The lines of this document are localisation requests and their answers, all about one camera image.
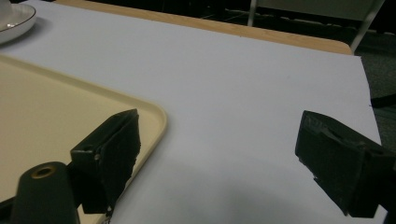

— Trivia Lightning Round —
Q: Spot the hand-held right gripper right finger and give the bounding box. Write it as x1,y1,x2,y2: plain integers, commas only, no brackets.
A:
294,109,396,218

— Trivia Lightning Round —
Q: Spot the white paper sheet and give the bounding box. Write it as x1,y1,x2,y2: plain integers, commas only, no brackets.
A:
0,0,389,224

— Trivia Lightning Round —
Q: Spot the beige plastic tray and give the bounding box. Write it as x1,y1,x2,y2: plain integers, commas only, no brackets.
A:
0,54,168,224

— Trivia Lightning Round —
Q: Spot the white metal stand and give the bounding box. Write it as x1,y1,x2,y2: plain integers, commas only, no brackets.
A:
247,0,387,53

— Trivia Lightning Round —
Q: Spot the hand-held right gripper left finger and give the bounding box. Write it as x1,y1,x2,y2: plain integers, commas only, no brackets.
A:
70,108,142,217

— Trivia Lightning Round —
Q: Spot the white saucer with dark rim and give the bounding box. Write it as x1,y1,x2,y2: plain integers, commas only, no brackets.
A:
0,3,37,45

